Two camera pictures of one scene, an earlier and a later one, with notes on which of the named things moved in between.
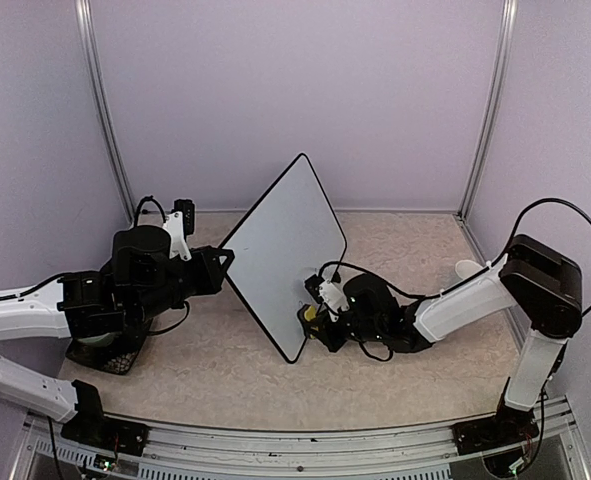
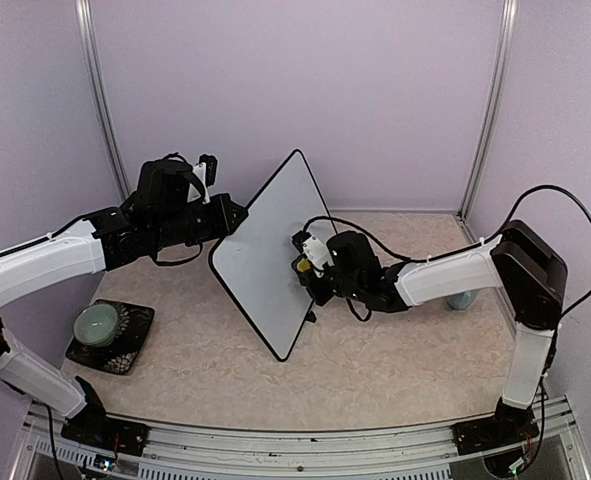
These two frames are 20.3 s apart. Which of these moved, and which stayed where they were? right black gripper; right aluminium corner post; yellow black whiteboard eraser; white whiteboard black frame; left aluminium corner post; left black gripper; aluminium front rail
Moved: yellow black whiteboard eraser; left black gripper; right black gripper; white whiteboard black frame
Stayed: right aluminium corner post; left aluminium corner post; aluminium front rail
